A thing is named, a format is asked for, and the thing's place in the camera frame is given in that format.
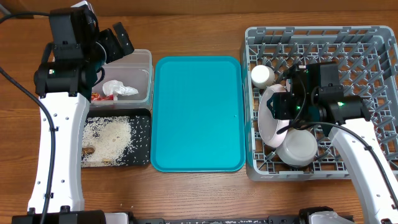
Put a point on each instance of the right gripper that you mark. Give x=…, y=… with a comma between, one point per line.
x=282, y=110

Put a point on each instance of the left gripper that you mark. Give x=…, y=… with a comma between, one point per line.
x=115, y=51

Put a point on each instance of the large pink plate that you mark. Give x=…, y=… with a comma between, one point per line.
x=268, y=126

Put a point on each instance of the white tissue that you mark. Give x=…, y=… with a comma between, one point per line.
x=115, y=88

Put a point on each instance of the grey bowl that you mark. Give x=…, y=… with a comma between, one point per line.
x=298, y=148

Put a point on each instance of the white paper cup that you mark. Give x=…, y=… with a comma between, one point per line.
x=262, y=76

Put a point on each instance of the red snack wrapper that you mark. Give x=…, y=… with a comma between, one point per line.
x=98, y=97

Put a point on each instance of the white rice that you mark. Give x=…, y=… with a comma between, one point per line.
x=109, y=140

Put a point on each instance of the brown food piece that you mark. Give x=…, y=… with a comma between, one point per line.
x=88, y=151

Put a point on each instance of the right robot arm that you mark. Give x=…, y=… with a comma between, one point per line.
x=351, y=132

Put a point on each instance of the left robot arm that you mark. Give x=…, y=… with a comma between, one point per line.
x=71, y=65

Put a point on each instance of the grey dishwasher rack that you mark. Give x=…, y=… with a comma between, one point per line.
x=366, y=57

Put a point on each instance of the clear plastic bin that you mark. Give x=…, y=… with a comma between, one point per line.
x=134, y=70

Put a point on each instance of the teal serving tray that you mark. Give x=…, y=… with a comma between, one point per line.
x=198, y=115

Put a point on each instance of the black plastic tray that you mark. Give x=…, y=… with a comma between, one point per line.
x=140, y=137

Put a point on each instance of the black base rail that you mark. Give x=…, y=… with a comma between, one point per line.
x=273, y=219

